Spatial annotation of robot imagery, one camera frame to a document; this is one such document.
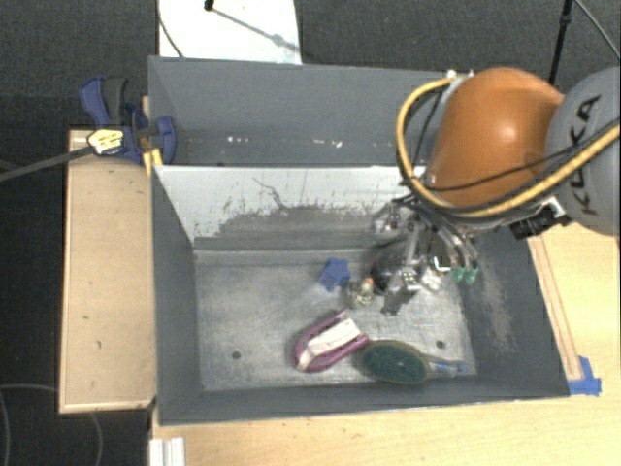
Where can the small clear glass thing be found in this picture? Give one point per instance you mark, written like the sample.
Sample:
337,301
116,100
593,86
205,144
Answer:
360,295

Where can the black cylinder on white bracket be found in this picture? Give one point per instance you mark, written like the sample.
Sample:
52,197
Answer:
536,221

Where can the grey metal bin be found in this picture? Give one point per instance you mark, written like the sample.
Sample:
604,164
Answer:
252,309

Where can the dark green round brush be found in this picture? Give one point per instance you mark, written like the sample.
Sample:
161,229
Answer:
395,363

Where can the black round object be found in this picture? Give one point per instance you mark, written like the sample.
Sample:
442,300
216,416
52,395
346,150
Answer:
383,269

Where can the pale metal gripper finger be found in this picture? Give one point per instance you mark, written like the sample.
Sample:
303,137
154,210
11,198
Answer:
432,283
399,291

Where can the pale wood flat board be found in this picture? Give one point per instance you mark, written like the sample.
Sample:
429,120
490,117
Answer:
107,284

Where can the purple and white curved object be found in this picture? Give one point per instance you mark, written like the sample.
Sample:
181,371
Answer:
335,340

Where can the small blue block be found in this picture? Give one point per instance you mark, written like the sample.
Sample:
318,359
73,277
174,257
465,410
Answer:
335,274

